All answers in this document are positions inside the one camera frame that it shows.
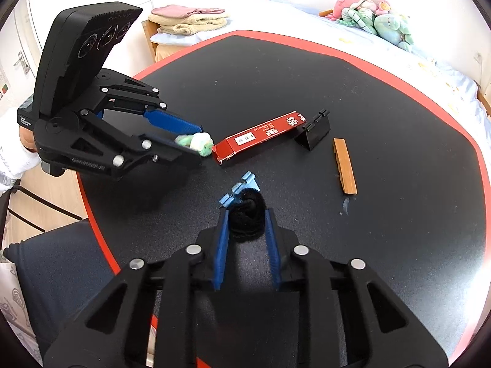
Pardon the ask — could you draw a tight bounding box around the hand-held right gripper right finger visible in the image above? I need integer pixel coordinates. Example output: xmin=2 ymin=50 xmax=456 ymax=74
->
xmin=265 ymin=208 xmax=449 ymax=368

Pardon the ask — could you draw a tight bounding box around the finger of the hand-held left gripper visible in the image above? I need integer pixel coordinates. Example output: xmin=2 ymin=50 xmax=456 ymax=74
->
xmin=94 ymin=68 xmax=203 ymax=135
xmin=77 ymin=110 xmax=203 ymax=182

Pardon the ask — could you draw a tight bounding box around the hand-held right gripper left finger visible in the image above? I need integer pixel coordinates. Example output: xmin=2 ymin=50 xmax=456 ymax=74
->
xmin=44 ymin=209 xmax=231 ymax=368

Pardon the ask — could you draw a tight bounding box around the small green white plush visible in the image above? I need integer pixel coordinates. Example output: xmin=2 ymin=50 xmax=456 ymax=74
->
xmin=174 ymin=132 xmax=214 ymax=158

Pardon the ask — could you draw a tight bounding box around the black fluffy hair scrunchie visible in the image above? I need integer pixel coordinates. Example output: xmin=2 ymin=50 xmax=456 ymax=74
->
xmin=227 ymin=188 xmax=266 ymax=243

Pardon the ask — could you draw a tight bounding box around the person's left forearm white sleeve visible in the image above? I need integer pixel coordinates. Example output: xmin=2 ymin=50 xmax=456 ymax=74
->
xmin=0 ymin=107 xmax=41 ymax=194

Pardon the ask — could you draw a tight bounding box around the blue binder clip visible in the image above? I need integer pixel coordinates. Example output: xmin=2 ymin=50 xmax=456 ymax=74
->
xmin=218 ymin=171 xmax=261 ymax=208

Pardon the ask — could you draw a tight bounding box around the long red cardboard box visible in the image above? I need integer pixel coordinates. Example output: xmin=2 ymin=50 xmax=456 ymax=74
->
xmin=212 ymin=111 xmax=308 ymax=165

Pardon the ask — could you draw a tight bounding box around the beige folded towel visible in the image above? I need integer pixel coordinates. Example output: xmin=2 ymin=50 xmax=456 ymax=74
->
xmin=148 ymin=12 xmax=230 ymax=36

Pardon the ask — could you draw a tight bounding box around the pink folded towel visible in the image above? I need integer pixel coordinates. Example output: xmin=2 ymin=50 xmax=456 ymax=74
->
xmin=151 ymin=5 xmax=225 ymax=19

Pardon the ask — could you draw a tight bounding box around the brown wooden strip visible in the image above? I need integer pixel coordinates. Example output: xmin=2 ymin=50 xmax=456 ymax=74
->
xmin=332 ymin=138 xmax=358 ymax=195

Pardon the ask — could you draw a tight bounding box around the black binder clip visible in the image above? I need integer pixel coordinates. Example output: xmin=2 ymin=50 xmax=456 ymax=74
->
xmin=295 ymin=109 xmax=331 ymax=151

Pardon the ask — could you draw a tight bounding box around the black metal chair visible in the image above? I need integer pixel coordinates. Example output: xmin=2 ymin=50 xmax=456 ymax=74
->
xmin=0 ymin=184 xmax=90 ymax=250

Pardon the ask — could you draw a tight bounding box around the dark cloth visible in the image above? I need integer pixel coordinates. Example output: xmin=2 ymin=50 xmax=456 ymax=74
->
xmin=3 ymin=217 xmax=120 ymax=355

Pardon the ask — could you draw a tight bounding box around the bed with light printed sheet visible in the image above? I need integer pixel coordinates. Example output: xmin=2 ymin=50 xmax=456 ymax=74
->
xmin=150 ymin=0 xmax=491 ymax=123

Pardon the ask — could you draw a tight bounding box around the grey patterned bag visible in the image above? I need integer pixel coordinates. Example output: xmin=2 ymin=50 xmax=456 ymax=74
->
xmin=0 ymin=263 xmax=38 ymax=357

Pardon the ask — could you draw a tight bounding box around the pink plush doll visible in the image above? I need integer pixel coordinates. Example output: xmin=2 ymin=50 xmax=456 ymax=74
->
xmin=333 ymin=0 xmax=391 ymax=24

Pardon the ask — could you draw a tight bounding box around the green plush toy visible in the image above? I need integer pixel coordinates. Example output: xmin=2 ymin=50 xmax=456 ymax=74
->
xmin=338 ymin=8 xmax=416 ymax=51

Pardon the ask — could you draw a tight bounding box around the silver door handle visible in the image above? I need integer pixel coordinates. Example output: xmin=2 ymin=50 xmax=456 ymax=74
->
xmin=13 ymin=52 xmax=31 ymax=75

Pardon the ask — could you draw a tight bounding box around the wooden bed frame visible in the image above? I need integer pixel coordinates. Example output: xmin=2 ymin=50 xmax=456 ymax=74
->
xmin=141 ymin=20 xmax=160 ymax=63

